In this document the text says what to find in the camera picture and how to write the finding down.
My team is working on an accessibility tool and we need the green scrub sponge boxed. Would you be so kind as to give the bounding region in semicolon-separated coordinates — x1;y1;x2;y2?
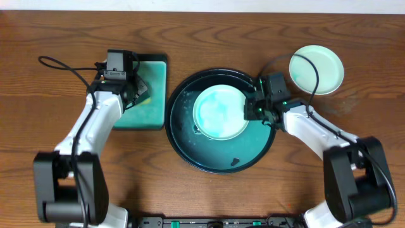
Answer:
135;98;151;107

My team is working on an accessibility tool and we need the mint plate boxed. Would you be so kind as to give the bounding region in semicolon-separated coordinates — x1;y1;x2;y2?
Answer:
192;84;249;141
289;45;345;95

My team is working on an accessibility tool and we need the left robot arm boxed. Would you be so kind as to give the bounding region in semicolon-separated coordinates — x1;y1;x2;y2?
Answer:
33;75;147;227

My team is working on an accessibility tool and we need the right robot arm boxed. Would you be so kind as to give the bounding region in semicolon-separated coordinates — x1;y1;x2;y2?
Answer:
244;95;398;227

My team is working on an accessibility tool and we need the rectangular green tray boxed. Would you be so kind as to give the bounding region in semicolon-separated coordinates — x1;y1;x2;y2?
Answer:
113;54;168;130

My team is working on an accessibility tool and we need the small black debris piece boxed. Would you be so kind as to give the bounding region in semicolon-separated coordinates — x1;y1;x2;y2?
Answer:
230;158;240;167

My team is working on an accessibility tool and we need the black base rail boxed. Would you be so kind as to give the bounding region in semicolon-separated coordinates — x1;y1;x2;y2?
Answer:
127;216;306;228

